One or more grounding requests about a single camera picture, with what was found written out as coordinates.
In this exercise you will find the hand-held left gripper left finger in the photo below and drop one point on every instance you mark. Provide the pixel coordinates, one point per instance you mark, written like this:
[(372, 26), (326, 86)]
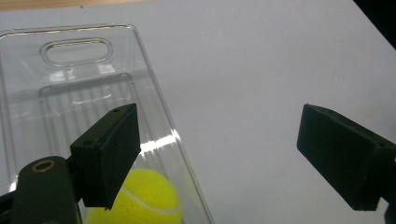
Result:
[(106, 158)]

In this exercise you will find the yellow tennis ball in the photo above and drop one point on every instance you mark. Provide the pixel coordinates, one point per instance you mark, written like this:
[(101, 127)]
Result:
[(146, 196)]

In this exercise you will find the clear plastic container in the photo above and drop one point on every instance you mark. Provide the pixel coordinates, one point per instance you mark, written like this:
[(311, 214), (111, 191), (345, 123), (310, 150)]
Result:
[(77, 84)]

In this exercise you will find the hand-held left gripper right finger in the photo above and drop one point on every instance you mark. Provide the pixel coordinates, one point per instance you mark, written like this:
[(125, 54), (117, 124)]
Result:
[(342, 155)]

